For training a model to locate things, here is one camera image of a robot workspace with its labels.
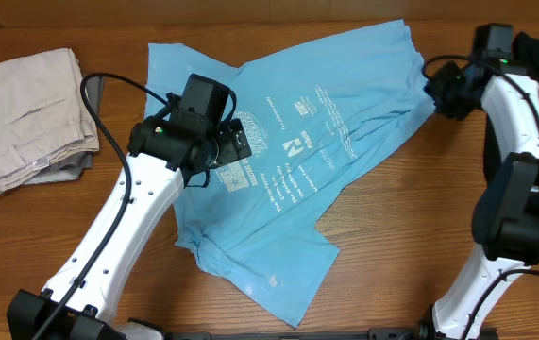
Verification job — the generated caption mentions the light blue t-shirt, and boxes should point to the light blue t-shirt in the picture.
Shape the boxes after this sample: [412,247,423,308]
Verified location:
[147,20,434,326]

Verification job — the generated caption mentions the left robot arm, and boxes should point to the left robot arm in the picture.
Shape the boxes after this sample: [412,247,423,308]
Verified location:
[7,74,251,340]

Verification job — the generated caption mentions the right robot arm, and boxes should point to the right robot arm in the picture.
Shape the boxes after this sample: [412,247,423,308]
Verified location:
[407,23,539,339]

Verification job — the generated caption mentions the folded grey garment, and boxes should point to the folded grey garment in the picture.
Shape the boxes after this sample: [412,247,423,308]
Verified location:
[24,77,104,185]

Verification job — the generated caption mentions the folded beige trousers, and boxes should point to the folded beige trousers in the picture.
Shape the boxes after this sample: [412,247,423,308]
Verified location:
[0,48,99,194]

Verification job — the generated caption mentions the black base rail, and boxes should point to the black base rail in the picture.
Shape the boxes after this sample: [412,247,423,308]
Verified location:
[164,326,500,340]

